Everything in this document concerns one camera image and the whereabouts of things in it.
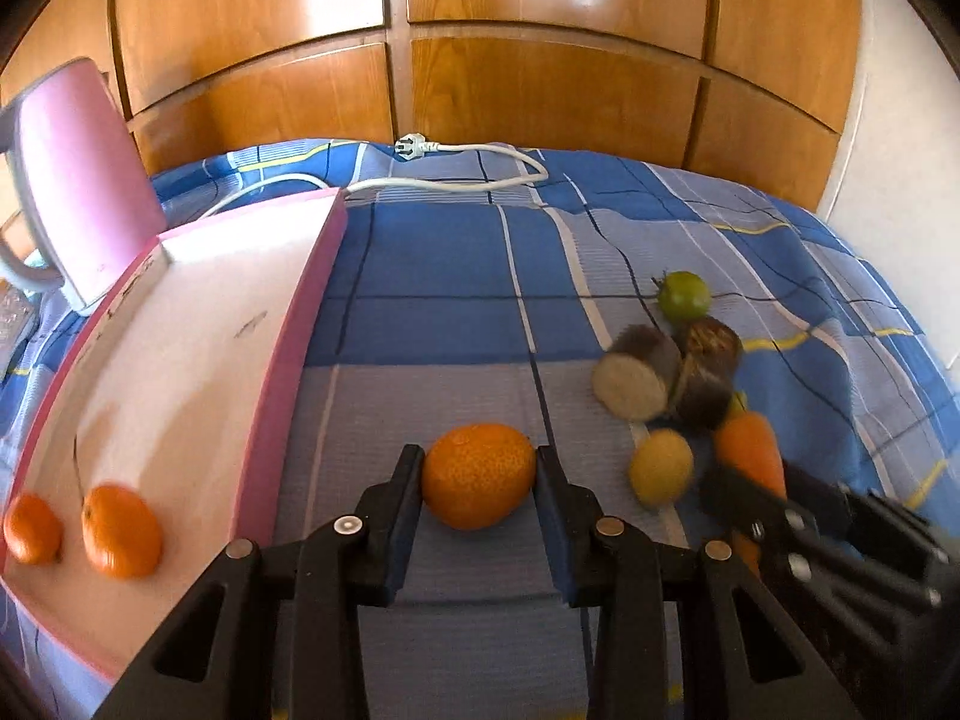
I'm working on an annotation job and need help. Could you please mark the green tomato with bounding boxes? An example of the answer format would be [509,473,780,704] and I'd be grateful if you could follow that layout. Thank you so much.
[651,270,712,322]

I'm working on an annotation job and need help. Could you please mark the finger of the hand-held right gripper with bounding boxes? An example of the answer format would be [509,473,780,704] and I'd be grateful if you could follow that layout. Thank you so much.
[700,469,923,691]
[782,460,960,601]

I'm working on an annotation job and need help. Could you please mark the dark chunk with white cut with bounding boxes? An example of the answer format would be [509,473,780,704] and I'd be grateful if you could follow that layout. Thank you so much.
[592,324,683,421]

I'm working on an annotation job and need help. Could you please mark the pink rimmed white tray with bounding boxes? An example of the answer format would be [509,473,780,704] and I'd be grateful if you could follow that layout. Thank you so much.
[0,189,350,683]

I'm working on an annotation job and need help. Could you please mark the small yellow lemon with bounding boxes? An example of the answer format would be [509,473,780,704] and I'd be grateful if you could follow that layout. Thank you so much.
[628,429,695,508]

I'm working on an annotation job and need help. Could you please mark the pink electric kettle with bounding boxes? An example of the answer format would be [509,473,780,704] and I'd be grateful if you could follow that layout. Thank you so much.
[0,56,167,316]

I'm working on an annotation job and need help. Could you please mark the dark brown vegetable chunk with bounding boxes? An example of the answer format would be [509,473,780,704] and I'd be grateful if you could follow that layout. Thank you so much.
[670,316,745,430]

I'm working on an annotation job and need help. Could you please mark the grey flat object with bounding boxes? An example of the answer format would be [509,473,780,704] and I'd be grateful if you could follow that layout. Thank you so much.
[0,277,40,377]

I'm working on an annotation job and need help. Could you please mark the orange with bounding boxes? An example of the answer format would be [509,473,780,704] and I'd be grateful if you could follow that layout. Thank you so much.
[4,493,63,566]
[421,424,538,531]
[81,484,164,581]

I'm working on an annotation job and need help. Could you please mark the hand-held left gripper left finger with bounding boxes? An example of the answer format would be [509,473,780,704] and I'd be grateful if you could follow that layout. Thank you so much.
[94,444,427,720]

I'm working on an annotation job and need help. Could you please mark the white power cable with plug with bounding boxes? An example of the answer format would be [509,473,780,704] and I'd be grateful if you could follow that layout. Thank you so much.
[196,133,550,220]

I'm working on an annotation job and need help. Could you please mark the wooden panelled headboard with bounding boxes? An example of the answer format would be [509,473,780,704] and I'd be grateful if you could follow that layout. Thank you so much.
[0,0,863,215]

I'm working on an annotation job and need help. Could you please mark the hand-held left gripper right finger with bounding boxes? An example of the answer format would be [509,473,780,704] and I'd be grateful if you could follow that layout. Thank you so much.
[534,446,863,720]

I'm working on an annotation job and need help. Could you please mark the orange carrot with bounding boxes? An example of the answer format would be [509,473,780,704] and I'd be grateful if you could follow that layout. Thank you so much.
[712,411,787,578]

